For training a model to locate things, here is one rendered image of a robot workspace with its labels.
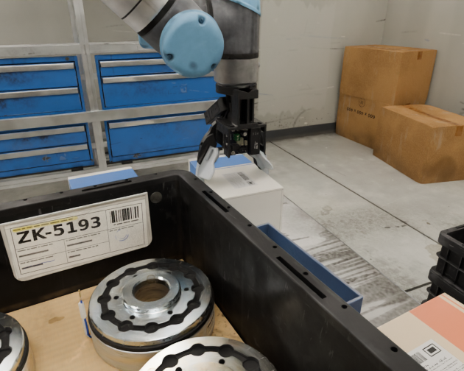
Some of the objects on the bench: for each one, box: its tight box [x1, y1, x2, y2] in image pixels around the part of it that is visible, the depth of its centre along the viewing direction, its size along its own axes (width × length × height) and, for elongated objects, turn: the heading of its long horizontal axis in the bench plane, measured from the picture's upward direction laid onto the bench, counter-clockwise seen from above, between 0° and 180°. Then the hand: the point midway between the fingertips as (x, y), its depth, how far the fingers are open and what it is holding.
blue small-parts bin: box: [256, 222, 363, 314], centre depth 51 cm, size 20×15×7 cm
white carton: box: [188, 154, 284, 231], centre depth 76 cm, size 20×12×9 cm, turn 22°
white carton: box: [68, 166, 138, 190], centre depth 68 cm, size 20×12×9 cm, turn 28°
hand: (231, 184), depth 75 cm, fingers closed on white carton, 13 cm apart
